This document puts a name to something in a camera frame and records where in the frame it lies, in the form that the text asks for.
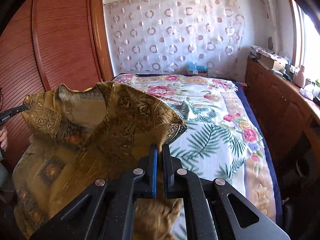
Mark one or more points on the window with wooden frame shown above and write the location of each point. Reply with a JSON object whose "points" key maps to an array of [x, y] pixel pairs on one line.
{"points": [[305, 49]]}

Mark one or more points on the white window drape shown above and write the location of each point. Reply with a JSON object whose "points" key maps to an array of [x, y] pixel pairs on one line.
{"points": [[272, 11]]}

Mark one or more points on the blue item at headboard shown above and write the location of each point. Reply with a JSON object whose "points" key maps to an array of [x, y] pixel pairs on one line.
{"points": [[194, 69]]}

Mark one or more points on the wooden side cabinet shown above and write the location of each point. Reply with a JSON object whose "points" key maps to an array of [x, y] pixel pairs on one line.
{"points": [[289, 121]]}

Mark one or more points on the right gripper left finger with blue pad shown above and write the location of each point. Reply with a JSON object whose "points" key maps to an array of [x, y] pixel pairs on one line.
{"points": [[106, 209]]}

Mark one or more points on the wooden louvered wardrobe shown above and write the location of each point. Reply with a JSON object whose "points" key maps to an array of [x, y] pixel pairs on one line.
{"points": [[52, 42]]}

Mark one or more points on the palm leaf print sheet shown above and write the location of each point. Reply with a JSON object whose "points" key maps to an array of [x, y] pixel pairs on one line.
{"points": [[209, 148]]}

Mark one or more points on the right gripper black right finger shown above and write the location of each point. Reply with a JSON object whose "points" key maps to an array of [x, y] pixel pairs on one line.
{"points": [[214, 209]]}

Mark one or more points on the golden brown patterned garment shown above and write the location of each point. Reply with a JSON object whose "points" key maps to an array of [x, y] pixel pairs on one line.
{"points": [[79, 137]]}

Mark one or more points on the floral bed quilt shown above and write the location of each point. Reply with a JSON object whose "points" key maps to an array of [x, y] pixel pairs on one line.
{"points": [[227, 98]]}

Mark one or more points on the cardboard box on cabinet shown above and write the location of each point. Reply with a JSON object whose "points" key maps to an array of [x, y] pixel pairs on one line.
{"points": [[277, 63]]}

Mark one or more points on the white circle pattern curtain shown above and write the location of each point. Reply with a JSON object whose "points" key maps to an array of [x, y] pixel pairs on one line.
{"points": [[167, 36]]}

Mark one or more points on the person left hand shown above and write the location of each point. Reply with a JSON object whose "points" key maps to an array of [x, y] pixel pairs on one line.
{"points": [[4, 138]]}

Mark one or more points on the pink bottle on cabinet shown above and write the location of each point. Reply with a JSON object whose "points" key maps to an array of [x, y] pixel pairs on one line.
{"points": [[299, 78]]}

